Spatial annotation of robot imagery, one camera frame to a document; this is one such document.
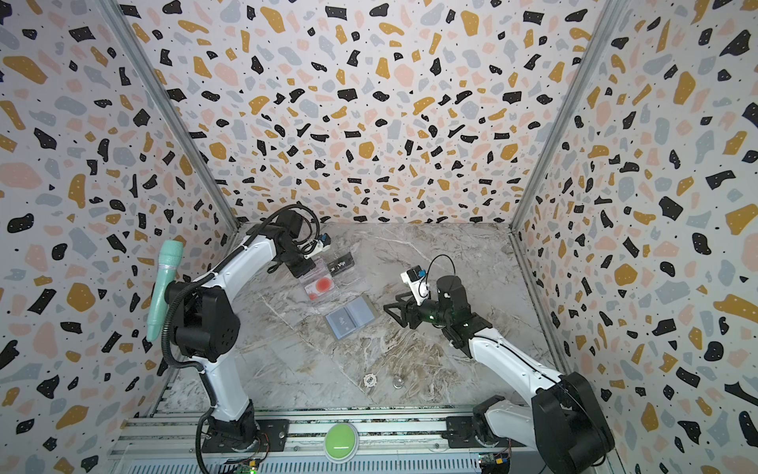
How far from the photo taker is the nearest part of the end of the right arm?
637 millimetres

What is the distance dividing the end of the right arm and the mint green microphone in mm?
553

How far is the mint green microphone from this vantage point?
69 centimetres
